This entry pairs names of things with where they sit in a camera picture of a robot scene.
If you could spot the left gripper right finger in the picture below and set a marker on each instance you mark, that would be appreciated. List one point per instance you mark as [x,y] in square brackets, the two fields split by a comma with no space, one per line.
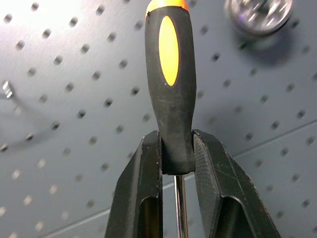
[223,188]

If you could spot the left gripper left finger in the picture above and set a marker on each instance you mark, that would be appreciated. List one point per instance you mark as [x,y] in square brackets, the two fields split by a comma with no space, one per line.
[133,188]

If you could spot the black orange screwdriver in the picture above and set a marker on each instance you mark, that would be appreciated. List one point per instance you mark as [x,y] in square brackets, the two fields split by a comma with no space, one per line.
[171,111]

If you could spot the grey metal pegboard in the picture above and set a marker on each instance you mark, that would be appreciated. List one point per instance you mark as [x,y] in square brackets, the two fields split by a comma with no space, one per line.
[277,171]

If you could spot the round silver metal fitting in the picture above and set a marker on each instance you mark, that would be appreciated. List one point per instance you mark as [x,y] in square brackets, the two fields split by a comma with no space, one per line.
[260,17]

